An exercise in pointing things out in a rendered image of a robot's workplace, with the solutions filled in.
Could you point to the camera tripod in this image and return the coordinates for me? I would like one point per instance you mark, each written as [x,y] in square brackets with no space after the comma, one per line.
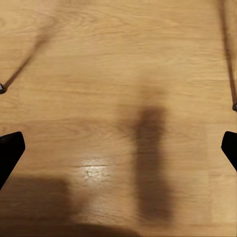
[2,92]

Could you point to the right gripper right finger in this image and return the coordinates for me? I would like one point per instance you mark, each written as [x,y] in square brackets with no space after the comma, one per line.
[229,147]

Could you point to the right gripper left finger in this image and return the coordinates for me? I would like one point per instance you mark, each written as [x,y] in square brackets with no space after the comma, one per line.
[12,146]

